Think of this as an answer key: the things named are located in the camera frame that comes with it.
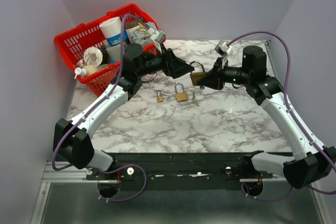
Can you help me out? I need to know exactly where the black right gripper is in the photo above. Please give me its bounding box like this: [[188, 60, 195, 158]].
[[197, 57, 251, 90]]

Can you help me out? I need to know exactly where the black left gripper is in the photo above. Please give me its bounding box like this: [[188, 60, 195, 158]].
[[136, 44, 195, 79]]

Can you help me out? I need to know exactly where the large brass padlock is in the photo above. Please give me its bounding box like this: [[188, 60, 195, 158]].
[[190, 60, 206, 86]]

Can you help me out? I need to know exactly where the silver key bunch with ring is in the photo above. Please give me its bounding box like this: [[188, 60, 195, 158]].
[[192, 92, 199, 106]]

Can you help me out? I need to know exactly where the brass padlock long shackle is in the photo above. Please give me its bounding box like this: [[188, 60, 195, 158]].
[[174, 83, 188, 102]]

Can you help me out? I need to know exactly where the small brass padlock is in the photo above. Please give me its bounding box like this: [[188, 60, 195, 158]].
[[156, 90, 164, 103]]

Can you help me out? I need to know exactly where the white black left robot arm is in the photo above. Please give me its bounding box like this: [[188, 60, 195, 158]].
[[52, 43, 194, 179]]

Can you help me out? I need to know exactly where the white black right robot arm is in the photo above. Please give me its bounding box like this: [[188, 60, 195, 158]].
[[198, 41, 335, 189]]

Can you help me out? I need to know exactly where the grey cartoon snack bag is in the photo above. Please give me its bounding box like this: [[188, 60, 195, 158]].
[[125, 25, 152, 47]]

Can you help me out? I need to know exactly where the brown chocolate package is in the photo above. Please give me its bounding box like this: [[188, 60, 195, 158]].
[[124, 19, 142, 31]]

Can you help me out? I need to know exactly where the grey paper cup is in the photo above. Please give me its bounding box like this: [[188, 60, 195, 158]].
[[106, 42, 127, 62]]

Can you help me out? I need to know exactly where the white paper towel roll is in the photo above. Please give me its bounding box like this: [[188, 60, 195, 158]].
[[99, 17, 122, 47]]

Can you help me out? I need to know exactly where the white pump lotion bottle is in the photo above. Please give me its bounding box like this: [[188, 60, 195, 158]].
[[74, 65, 99, 79]]

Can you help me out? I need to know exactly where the red plastic shopping basket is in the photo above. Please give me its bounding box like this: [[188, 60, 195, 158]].
[[54, 3, 156, 96]]

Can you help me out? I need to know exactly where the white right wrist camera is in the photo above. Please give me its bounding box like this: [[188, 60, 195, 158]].
[[215, 40, 232, 67]]

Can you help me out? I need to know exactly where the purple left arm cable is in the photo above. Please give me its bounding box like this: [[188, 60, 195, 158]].
[[51, 14, 158, 171]]

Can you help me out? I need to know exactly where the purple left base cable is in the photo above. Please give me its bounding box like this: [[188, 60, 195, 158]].
[[98, 165, 147, 204]]

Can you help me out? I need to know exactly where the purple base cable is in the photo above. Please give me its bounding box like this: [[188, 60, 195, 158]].
[[98, 165, 147, 204], [240, 182, 294, 202]]

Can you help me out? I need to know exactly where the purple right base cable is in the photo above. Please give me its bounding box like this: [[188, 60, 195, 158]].
[[240, 182, 294, 202]]

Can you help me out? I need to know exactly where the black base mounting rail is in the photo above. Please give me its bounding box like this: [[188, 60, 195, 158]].
[[87, 152, 284, 191]]

